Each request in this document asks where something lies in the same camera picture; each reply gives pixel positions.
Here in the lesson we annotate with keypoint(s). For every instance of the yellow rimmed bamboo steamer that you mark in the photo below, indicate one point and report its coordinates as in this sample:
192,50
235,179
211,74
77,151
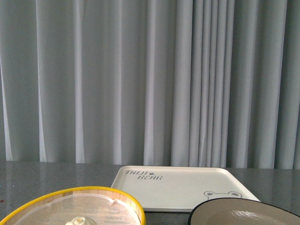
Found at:
13,216

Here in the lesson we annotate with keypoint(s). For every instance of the white steamed bun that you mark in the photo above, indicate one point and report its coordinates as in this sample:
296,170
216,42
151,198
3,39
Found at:
80,220

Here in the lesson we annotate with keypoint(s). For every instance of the grey pleated curtain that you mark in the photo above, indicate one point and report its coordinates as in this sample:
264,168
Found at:
201,83

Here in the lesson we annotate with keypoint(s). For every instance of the white steamer liner cloth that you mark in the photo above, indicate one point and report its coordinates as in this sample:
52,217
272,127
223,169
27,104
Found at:
105,210

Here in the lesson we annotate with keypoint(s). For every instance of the beige plate with black rim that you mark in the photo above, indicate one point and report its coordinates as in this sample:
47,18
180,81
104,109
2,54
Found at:
237,211

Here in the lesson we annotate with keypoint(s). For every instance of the white bear print tray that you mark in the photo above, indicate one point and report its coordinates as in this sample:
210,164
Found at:
177,189

